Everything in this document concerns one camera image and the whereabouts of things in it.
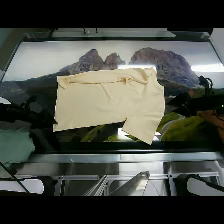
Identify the brown garment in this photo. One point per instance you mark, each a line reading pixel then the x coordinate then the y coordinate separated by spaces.
pixel 213 121

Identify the pale green garment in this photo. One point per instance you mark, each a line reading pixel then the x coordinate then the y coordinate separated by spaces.
pixel 15 146

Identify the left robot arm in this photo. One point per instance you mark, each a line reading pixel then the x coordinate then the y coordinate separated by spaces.
pixel 20 115

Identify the cream T-shirt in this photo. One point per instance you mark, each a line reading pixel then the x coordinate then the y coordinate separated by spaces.
pixel 106 100

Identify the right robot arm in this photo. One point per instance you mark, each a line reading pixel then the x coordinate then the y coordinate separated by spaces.
pixel 200 103

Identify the silver frame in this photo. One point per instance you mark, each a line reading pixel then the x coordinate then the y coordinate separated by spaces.
pixel 110 160

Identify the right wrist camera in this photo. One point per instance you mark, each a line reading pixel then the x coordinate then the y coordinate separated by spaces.
pixel 206 85

